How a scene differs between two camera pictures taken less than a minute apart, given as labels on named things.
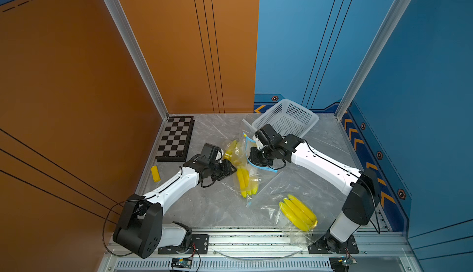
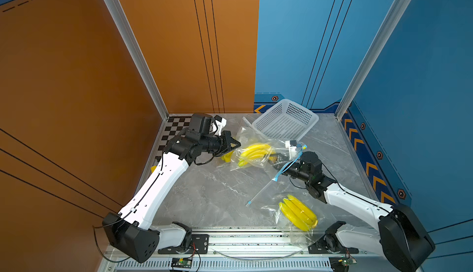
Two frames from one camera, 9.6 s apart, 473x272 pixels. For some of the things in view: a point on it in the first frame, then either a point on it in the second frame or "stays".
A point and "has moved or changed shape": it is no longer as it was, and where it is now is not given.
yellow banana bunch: x=228 y=154 stays
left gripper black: x=228 y=164 → x=226 y=138
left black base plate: x=194 y=244 stays
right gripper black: x=254 y=159 → x=282 y=167
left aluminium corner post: x=113 y=0 stays
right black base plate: x=328 y=245 stays
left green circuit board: x=181 y=263 stays
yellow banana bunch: x=247 y=187 has moved or changed shape
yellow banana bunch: x=299 y=213 stays
